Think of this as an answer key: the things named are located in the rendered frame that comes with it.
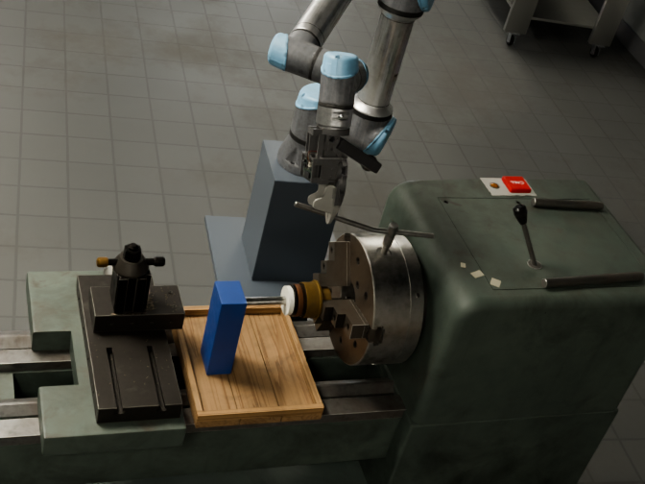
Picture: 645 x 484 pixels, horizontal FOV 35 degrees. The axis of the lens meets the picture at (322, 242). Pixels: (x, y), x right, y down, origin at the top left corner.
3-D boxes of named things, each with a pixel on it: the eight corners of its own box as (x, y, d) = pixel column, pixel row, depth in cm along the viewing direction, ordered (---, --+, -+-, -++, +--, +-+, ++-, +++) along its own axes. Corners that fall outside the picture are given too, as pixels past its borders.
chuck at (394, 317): (346, 293, 265) (381, 205, 244) (382, 390, 244) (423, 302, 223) (315, 294, 262) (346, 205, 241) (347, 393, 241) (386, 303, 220)
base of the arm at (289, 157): (273, 144, 284) (279, 114, 278) (324, 148, 288) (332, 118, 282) (281, 176, 272) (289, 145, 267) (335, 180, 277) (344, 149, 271)
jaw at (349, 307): (366, 297, 238) (384, 325, 229) (362, 314, 241) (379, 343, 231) (322, 298, 234) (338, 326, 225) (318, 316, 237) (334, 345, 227)
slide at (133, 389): (150, 287, 252) (152, 273, 249) (179, 418, 221) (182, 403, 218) (75, 288, 246) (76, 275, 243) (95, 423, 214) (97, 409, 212)
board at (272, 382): (282, 314, 264) (285, 302, 262) (321, 419, 238) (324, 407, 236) (168, 318, 254) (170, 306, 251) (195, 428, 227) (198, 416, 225)
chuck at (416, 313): (359, 293, 266) (394, 205, 245) (395, 390, 245) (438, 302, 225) (347, 293, 265) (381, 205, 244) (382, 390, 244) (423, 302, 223)
